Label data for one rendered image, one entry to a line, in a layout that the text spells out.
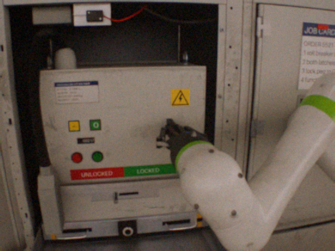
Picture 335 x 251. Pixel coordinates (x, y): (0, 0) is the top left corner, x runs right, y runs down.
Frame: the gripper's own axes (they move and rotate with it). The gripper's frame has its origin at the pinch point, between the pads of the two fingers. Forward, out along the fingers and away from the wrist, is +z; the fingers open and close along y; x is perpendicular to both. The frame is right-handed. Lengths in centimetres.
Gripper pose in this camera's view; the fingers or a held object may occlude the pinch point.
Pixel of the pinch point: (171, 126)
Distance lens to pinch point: 84.3
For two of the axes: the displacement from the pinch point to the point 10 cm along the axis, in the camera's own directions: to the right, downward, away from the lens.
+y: 9.8, -0.6, 1.8
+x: 0.0, -9.6, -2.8
